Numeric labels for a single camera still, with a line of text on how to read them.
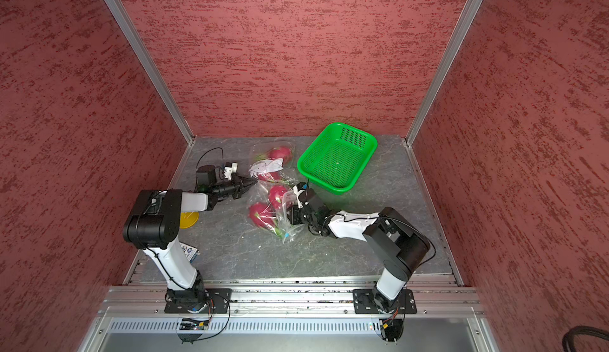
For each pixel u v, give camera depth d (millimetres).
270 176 974
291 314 726
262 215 851
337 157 1143
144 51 875
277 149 1065
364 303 740
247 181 923
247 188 900
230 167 921
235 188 867
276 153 1065
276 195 864
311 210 708
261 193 934
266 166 983
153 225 514
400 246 471
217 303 739
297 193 830
